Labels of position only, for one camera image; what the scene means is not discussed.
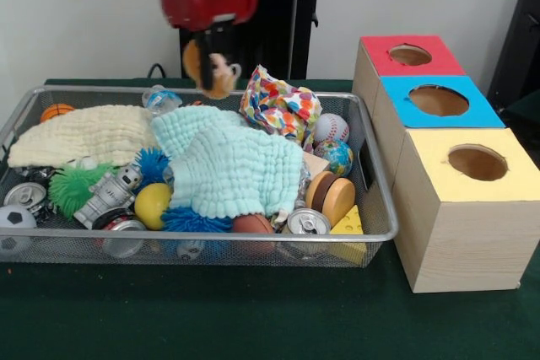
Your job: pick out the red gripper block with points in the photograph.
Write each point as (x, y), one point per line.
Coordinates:
(211, 6)

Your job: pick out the brown bear plush toy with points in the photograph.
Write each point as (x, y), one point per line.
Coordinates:
(222, 77)

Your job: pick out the multicoloured dotted cloth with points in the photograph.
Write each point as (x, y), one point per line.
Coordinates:
(278, 107)

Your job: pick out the mint green waffle cloth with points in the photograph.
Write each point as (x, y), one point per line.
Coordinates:
(236, 157)

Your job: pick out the shallow clear mesh bin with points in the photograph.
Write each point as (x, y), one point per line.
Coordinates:
(270, 255)

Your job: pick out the wooden box with three holes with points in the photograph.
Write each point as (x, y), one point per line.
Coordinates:
(464, 246)

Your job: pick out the blue spiky ball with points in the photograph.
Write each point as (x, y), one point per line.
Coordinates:
(190, 218)

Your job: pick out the globe print ball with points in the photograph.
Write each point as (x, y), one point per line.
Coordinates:
(335, 155)

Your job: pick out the cream waffle cloth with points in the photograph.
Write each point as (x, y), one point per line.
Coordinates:
(63, 132)

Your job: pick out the wooden burger toy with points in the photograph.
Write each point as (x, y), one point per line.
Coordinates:
(333, 193)

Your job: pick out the green spiky toy with eyes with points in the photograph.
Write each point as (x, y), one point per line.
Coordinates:
(71, 187)

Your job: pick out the silver drink can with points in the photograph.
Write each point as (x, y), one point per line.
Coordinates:
(307, 221)

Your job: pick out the yellow cheese wedge toy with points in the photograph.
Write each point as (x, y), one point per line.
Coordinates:
(350, 223)

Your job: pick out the small soccer ball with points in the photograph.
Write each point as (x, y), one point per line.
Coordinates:
(14, 216)

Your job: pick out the dark green tablecloth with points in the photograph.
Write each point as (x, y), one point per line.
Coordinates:
(253, 318)

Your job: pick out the black stand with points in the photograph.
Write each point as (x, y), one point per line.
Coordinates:
(519, 39)

